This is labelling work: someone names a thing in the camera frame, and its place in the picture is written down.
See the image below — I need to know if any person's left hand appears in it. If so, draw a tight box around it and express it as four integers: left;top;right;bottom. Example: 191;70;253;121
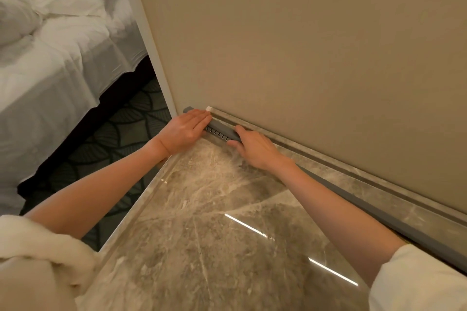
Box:
155;109;213;158

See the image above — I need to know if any person's right hand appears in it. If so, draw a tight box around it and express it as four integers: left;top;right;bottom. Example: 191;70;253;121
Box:
226;125;289;173

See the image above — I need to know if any long grey track rail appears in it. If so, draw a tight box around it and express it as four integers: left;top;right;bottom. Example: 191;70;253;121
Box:
183;106;467;273

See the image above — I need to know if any person's right forearm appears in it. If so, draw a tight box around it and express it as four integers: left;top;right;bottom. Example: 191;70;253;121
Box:
272;158;408;287

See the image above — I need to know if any person's left forearm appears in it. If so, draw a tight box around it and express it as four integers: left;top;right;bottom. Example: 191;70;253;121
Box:
23;138;171;240

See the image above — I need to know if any white bed sheet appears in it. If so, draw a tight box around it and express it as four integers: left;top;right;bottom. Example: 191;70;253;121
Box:
0;0;148;216

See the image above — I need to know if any white fluffy sleeve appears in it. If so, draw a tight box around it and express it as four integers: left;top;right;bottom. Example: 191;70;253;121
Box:
0;214;101;311

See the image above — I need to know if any white smooth sleeve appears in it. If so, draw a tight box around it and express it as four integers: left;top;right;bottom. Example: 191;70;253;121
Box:
368;244;467;311

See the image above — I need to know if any white wall corner trim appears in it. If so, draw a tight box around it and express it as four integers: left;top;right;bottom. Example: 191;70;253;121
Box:
112;0;179;117

